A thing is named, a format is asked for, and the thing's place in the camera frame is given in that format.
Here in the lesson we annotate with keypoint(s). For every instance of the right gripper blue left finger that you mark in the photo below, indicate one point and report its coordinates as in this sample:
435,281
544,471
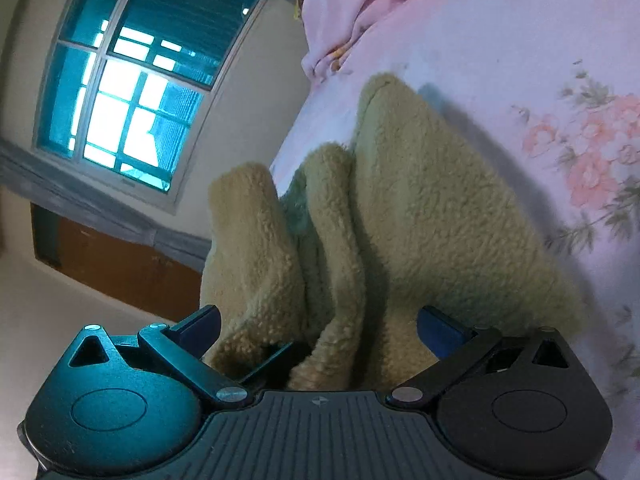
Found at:
178,350

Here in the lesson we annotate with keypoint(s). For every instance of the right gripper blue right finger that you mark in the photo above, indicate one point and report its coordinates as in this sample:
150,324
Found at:
458,349

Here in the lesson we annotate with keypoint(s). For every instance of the tan fleece garment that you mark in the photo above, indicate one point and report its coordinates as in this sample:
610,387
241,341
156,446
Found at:
408,216

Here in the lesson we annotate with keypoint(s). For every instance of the brown wooden door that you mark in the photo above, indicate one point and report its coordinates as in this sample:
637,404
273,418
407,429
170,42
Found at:
135,274

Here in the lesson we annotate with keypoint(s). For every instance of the grey left curtain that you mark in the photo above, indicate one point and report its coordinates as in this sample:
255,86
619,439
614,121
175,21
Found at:
49,187

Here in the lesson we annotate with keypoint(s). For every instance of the pink floral bed sheet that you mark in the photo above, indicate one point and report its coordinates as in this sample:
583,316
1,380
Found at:
548,92

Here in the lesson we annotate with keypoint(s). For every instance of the window with white frame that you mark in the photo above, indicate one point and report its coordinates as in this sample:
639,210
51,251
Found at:
127,87

